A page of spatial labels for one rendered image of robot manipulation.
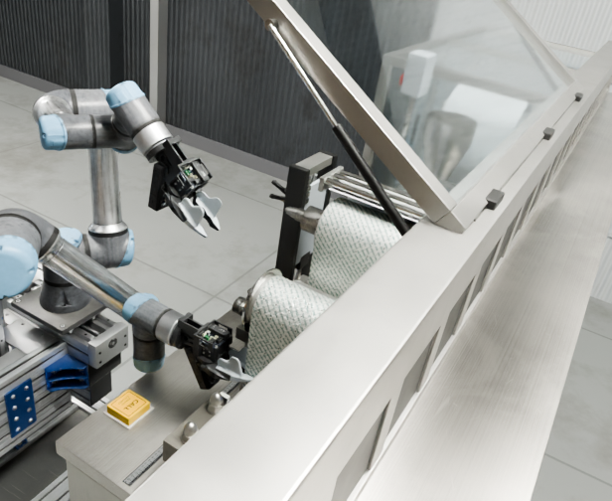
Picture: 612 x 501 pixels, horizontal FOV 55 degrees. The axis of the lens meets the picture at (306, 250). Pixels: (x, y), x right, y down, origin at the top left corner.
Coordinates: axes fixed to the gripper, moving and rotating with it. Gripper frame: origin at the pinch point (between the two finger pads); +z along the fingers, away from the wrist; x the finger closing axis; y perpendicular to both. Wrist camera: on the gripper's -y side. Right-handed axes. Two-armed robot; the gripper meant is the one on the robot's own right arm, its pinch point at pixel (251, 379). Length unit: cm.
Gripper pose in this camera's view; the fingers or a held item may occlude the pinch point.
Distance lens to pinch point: 129.6
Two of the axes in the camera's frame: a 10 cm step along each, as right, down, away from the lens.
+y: 1.4, -8.5, -5.1
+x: 5.1, -3.8, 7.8
